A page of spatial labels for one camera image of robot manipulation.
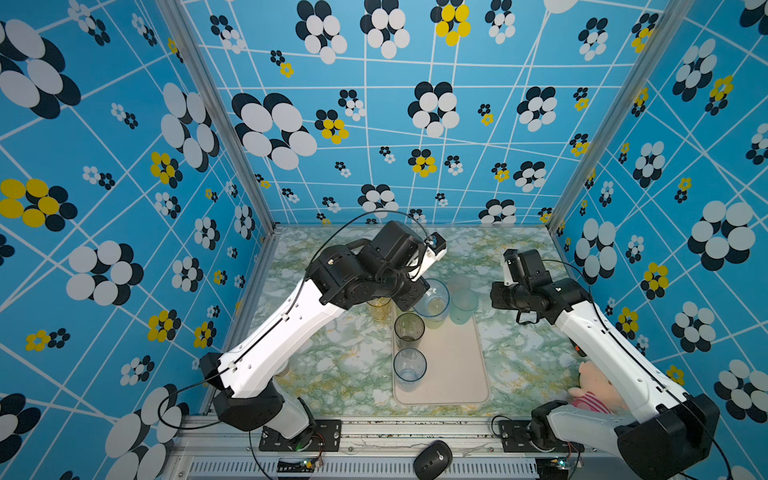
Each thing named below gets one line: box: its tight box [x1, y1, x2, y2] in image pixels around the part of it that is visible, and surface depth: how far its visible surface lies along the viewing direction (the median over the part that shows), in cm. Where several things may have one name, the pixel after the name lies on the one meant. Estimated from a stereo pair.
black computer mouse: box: [413, 440, 453, 480], surface depth 70 cm
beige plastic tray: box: [394, 310, 489, 405], surface depth 86 cm
